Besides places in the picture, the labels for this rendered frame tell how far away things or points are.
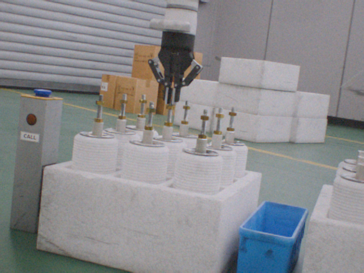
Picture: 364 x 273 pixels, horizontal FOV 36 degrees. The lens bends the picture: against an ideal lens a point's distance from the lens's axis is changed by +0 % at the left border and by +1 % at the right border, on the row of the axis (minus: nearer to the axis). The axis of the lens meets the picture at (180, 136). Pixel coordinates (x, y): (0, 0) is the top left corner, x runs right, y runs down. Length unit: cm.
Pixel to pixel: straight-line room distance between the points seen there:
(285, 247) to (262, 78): 265
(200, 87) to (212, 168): 302
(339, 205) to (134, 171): 40
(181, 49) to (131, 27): 594
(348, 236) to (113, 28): 616
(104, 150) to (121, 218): 15
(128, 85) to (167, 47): 362
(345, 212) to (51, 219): 59
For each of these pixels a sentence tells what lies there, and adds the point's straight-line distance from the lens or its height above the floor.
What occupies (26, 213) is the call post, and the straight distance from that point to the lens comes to 135.
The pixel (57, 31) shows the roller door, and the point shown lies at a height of 69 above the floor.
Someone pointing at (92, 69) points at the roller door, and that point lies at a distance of 689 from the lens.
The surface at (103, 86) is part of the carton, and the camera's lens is 523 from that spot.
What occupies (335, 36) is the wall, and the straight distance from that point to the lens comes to 695.
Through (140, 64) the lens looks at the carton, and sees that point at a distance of 501.
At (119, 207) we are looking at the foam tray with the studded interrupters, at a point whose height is 13.
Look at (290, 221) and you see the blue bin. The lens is 139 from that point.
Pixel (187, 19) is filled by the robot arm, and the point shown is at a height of 52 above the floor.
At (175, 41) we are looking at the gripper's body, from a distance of 123.
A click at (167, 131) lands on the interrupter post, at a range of 127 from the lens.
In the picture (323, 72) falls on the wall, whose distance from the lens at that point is 697.
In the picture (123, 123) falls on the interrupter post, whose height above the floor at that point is 27.
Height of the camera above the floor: 41
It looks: 7 degrees down
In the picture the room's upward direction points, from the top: 7 degrees clockwise
